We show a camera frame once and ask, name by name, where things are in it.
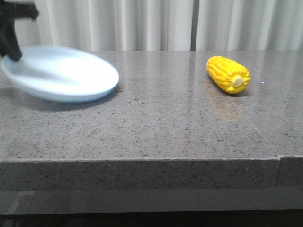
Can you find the white pleated curtain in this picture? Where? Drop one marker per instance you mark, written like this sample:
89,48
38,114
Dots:
165,25

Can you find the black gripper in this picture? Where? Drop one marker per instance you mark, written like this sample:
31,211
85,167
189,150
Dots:
10,11

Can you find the light blue round plate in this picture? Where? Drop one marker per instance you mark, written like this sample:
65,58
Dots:
61,74

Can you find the yellow toy corn cob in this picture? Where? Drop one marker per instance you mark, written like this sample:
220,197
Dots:
229,75

